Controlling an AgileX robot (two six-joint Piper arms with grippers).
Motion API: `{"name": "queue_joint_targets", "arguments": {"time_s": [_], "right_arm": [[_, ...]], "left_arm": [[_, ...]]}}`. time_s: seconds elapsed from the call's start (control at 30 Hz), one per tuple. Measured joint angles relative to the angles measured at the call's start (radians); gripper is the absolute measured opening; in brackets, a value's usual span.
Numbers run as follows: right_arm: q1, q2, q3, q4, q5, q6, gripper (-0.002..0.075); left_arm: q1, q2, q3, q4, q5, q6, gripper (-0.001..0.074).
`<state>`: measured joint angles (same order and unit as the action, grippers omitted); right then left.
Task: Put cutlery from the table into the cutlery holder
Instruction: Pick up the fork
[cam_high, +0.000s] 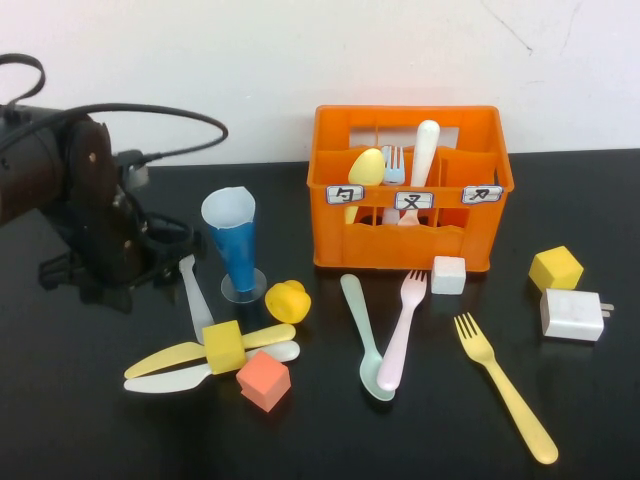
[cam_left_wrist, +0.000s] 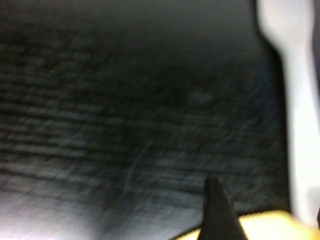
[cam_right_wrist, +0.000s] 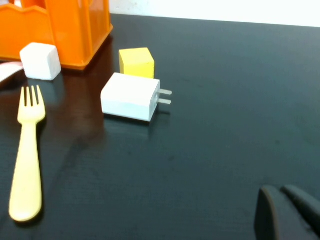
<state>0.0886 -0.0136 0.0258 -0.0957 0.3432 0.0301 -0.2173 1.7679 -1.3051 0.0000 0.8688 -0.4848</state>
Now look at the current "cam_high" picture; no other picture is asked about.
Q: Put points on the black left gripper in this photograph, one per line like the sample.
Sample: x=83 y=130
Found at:
x=100 y=210

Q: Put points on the grey translucent plastic fork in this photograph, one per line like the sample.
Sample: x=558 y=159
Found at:
x=197 y=300

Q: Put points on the yellow plastic knife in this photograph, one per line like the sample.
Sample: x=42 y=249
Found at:
x=165 y=360

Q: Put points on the yellow foam cube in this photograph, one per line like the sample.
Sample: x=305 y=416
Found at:
x=223 y=347
x=555 y=270

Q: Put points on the white plastic knife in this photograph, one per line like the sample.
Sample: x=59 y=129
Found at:
x=160 y=383

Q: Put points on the orange foam cube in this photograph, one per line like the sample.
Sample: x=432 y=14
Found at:
x=264 y=381

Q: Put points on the orange plastic cutlery crate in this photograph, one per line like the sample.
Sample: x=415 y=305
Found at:
x=390 y=250

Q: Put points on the blue white paper cone cup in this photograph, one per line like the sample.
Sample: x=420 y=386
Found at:
x=236 y=250

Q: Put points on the white paper label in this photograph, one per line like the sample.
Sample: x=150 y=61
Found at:
x=345 y=195
x=413 y=200
x=481 y=194

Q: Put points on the mint green plastic spoon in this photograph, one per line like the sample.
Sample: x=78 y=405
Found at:
x=361 y=320

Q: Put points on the yellow plastic spoon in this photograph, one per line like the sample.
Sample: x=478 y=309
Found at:
x=367 y=165

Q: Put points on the pink plastic fork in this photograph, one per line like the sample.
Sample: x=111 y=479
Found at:
x=400 y=335

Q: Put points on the light blue plastic fork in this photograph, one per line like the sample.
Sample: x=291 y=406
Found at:
x=393 y=172

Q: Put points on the white foam cube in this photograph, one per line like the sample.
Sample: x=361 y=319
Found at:
x=448 y=276

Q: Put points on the white plastic utensil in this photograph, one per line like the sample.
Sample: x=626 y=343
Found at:
x=425 y=150

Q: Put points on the yellow plastic fork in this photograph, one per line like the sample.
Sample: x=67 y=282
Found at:
x=505 y=385

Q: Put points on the white power adapter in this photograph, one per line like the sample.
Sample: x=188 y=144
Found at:
x=570 y=315

